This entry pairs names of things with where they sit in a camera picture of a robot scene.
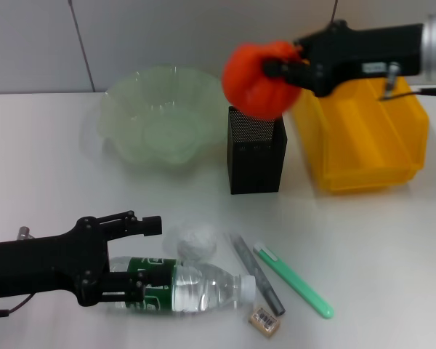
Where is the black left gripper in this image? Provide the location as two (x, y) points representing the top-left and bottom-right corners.
(0, 216), (112, 308)

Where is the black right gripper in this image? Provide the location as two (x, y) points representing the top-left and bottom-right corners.
(263, 20), (424, 97)

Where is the clear water bottle green label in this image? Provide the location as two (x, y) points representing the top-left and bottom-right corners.
(107, 255), (257, 316)

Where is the white paper ball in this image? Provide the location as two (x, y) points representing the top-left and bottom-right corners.
(163, 223), (219, 262)

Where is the orange fruit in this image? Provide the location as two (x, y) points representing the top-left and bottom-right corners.
(221, 40), (303, 120)

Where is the grey glitter pen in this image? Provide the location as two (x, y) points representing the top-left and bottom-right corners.
(225, 232), (286, 316)

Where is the mint green pen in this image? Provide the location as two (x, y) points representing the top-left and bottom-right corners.
(252, 244), (335, 320)

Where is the pale green glass fruit bowl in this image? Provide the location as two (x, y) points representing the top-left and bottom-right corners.
(94, 65), (226, 179)

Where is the black mesh pen holder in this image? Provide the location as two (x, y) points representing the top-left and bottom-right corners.
(227, 105), (288, 196)

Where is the beige eraser with barcode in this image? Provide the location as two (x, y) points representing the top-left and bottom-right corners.
(249, 305), (281, 339)

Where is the yellow plastic bin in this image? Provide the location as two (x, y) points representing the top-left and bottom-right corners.
(292, 76), (430, 193)

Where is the right gripper cable with plug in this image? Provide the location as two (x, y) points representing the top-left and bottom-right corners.
(379, 62), (436, 102)

